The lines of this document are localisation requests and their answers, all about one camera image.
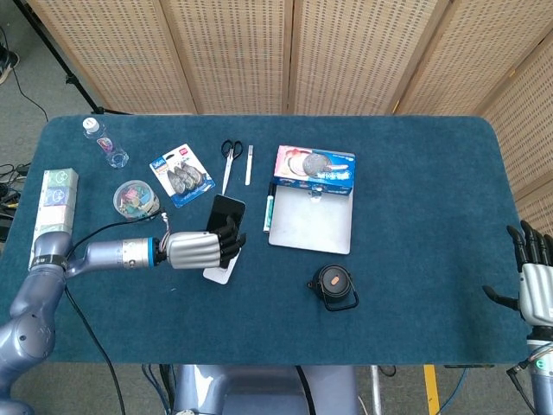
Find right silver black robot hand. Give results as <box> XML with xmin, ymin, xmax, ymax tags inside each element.
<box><xmin>481</xmin><ymin>220</ymin><xmax>553</xmax><ymax>326</ymax></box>

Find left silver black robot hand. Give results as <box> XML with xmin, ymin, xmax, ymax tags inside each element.
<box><xmin>165</xmin><ymin>215</ymin><xmax>248</xmax><ymax>271</ymax></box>

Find black smartphone with teal edge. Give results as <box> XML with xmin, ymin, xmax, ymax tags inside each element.
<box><xmin>206</xmin><ymin>194</ymin><xmax>247</xmax><ymax>238</ymax></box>

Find blue Oreo cookie box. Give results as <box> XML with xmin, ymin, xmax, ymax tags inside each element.
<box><xmin>271</xmin><ymin>144</ymin><xmax>357</xmax><ymax>198</ymax></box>

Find correction tape blister pack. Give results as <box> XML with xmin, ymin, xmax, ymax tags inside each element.
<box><xmin>149</xmin><ymin>144</ymin><xmax>217</xmax><ymax>209</ymax></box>

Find clear jar of coloured clips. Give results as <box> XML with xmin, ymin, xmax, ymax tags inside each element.
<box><xmin>112</xmin><ymin>179</ymin><xmax>160</xmax><ymax>222</ymax></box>

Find green whiteboard marker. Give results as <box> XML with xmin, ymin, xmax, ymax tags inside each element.
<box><xmin>262</xmin><ymin>182</ymin><xmax>277</xmax><ymax>234</ymax></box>

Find silver closed laptop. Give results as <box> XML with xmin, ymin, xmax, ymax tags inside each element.
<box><xmin>268</xmin><ymin>184</ymin><xmax>354</xmax><ymax>256</ymax></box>

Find clear plastic water bottle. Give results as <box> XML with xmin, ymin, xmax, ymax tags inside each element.
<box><xmin>82</xmin><ymin>116</ymin><xmax>130</xmax><ymax>170</ymax></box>

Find long pack of tissues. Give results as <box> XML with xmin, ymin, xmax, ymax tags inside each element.
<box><xmin>27</xmin><ymin>168</ymin><xmax>80</xmax><ymax>272</ymax></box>

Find blue table cloth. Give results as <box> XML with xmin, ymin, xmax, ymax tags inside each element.
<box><xmin>0</xmin><ymin>113</ymin><xmax>533</xmax><ymax>367</ymax></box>

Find blue-grey robot torso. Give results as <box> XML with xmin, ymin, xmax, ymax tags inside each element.
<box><xmin>171</xmin><ymin>364</ymin><xmax>360</xmax><ymax>415</ymax></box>

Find woven wooden folding screen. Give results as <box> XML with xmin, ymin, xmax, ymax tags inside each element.
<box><xmin>25</xmin><ymin>0</ymin><xmax>553</xmax><ymax>237</ymax></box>

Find dark sneaker shoe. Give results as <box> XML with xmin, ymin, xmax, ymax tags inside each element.
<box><xmin>0</xmin><ymin>48</ymin><xmax>22</xmax><ymax>86</ymax></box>

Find black handled scissors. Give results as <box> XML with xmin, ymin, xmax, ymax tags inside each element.
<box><xmin>220</xmin><ymin>138</ymin><xmax>245</xmax><ymax>196</ymax></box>

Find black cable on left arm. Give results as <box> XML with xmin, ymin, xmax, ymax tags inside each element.
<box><xmin>62</xmin><ymin>210</ymin><xmax>170</xmax><ymax>415</ymax></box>

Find bundle of floor cables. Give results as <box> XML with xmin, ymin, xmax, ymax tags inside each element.
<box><xmin>0</xmin><ymin>161</ymin><xmax>32</xmax><ymax>243</ymax></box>

